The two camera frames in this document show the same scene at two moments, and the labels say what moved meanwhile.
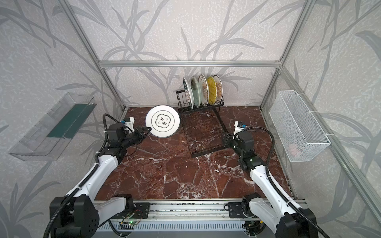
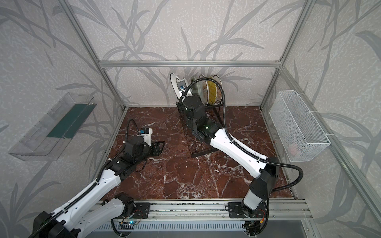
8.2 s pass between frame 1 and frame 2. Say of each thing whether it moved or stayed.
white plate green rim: moved
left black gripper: moved
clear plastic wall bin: stayed
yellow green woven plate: stayed
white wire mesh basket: stayed
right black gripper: moved
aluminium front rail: stayed
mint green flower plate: stayed
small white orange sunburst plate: stayed
